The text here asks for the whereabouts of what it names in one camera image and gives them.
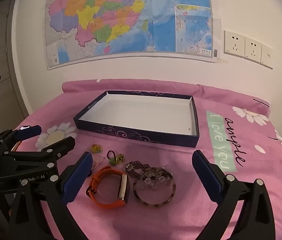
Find orange strap smartwatch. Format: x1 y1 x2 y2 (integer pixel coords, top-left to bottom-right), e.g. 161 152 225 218
85 166 131 208

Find colourful wall map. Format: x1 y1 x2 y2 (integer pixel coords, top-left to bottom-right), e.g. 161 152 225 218
45 0 219 70

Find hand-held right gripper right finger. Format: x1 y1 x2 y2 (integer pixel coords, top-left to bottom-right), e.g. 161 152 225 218
192 150 276 240

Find dark bead ring green stone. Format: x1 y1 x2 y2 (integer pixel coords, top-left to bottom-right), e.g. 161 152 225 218
106 150 116 167

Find tortoiseshell bangle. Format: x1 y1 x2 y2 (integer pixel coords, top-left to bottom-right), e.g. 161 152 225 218
133 167 175 208

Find white wall switch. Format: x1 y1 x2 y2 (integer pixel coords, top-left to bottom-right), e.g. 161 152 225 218
260 44 274 69

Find pale pink ring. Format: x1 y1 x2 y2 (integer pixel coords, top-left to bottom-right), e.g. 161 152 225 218
91 156 106 170

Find dark purple shallow box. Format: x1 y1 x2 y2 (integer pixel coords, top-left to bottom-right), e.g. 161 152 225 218
73 91 200 148

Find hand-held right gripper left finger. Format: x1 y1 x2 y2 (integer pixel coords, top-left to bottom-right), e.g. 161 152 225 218
8 152 93 240

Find pink floral bedsheet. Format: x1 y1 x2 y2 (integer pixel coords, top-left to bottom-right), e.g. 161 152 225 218
0 79 282 240

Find clear bead bracelet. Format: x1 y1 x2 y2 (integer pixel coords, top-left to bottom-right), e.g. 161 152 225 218
141 165 174 188

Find white wall socket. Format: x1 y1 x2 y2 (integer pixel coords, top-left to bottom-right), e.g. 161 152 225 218
224 30 245 59
244 36 262 64

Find purple beaded bracelet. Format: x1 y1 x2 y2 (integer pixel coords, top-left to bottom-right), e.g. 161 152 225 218
125 161 151 178

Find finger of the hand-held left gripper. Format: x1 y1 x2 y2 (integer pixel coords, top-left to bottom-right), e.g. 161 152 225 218
0 124 43 153
4 136 76 170

